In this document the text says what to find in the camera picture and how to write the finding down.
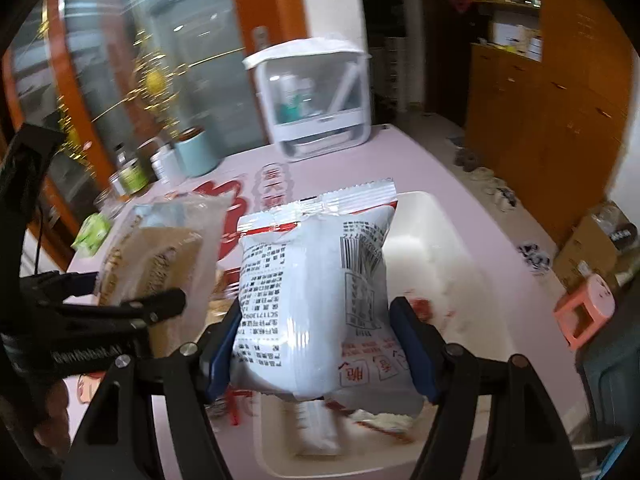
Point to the green label bottle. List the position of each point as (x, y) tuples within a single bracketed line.
[(131, 175)]

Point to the person's left hand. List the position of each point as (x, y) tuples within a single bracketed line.
[(52, 415)]

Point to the wooden cupboard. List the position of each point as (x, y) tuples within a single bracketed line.
[(550, 110)]

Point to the large rice cracker packet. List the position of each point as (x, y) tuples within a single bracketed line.
[(155, 255)]

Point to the small glass jar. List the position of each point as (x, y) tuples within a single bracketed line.
[(116, 185)]

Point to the dark teal container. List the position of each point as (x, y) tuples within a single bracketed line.
[(610, 380)]

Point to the clear glass cup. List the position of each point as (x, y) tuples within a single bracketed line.
[(107, 202)]

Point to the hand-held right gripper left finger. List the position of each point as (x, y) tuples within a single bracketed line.
[(220, 357)]

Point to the grey slipper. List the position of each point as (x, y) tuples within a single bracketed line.
[(467, 159)]

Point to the glass door wooden cabinet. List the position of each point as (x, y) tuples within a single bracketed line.
[(150, 35)]

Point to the cardboard box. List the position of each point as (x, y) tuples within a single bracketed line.
[(590, 245)]

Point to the white plastic storage bin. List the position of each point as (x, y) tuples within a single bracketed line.
[(450, 270)]

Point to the pink plastic stool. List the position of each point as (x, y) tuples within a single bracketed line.
[(587, 305)]

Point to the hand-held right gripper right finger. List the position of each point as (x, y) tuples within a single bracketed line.
[(415, 352)]

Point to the teal canister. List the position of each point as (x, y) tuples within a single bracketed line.
[(197, 155)]

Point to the pink printed tablecloth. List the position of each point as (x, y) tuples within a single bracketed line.
[(450, 175)]

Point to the white pump bottle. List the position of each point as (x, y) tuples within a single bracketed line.
[(165, 165)]

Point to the gold ornament tree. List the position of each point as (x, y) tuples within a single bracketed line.
[(155, 80)]

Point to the white clear-front organizer box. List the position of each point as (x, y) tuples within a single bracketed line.
[(315, 100)]

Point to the patterned slipper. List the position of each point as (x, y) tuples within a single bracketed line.
[(535, 257)]

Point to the green tissue pack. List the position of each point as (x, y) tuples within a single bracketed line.
[(92, 232)]

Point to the white grey snack bag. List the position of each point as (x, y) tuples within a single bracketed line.
[(310, 300)]

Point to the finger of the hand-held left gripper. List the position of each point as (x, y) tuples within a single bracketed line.
[(85, 284), (160, 302)]

